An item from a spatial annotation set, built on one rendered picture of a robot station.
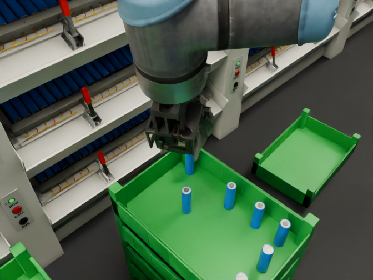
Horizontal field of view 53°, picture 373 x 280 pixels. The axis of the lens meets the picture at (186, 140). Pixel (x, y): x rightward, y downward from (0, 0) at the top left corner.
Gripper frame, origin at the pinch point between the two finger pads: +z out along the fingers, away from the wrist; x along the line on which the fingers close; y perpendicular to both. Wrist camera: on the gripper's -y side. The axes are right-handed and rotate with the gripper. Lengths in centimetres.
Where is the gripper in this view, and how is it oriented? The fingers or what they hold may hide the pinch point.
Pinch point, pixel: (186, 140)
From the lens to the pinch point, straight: 67.9
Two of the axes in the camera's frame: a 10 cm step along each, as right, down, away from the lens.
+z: 0.6, 4.9, 8.7
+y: -2.3, 8.5, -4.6
